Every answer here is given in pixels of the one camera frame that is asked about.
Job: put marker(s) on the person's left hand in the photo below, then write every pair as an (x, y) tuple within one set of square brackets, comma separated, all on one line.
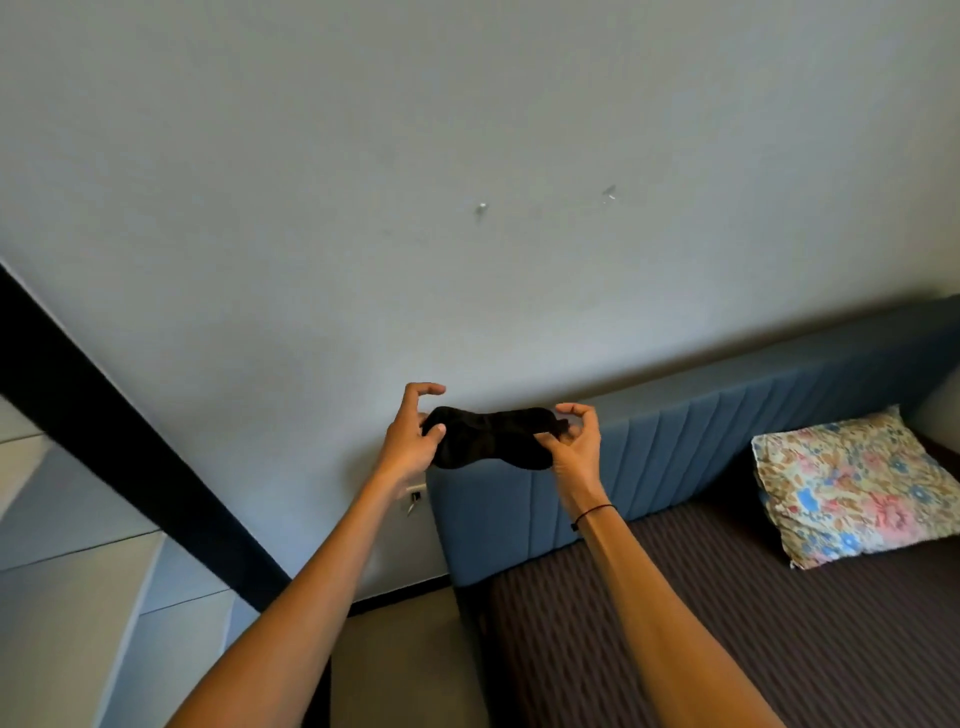
[(403, 446)]

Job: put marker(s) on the person's right hand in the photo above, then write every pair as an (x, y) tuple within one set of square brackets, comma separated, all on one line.
[(581, 465)]

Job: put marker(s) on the person's left thumb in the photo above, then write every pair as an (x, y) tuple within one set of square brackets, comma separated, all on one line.
[(434, 437)]

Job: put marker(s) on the person's right thumb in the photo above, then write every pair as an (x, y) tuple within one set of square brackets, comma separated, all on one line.
[(553, 445)]

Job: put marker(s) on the black sleep mask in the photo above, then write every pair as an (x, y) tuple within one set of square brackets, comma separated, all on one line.
[(491, 439)]

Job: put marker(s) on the person's left forearm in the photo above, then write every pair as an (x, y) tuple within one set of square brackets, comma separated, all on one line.
[(300, 607)]

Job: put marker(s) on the person's right forearm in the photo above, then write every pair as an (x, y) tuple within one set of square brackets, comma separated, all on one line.
[(660, 622)]

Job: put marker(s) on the black wrist band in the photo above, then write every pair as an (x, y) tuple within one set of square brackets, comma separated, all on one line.
[(594, 511)]

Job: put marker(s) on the blue upholstered headboard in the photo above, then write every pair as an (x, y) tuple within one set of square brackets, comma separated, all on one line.
[(675, 442)]

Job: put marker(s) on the black skirting board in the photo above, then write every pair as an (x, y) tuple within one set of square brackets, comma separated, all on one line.
[(397, 596)]

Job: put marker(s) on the floral pillow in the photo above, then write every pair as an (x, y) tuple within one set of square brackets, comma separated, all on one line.
[(851, 487)]

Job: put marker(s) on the brown patterned bed mattress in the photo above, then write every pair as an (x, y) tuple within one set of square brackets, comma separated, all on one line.
[(787, 637)]

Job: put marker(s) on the black diagonal beam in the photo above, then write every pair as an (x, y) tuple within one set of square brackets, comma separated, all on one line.
[(127, 450)]

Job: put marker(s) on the white wall socket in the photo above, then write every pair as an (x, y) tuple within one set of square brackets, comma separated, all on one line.
[(415, 495)]

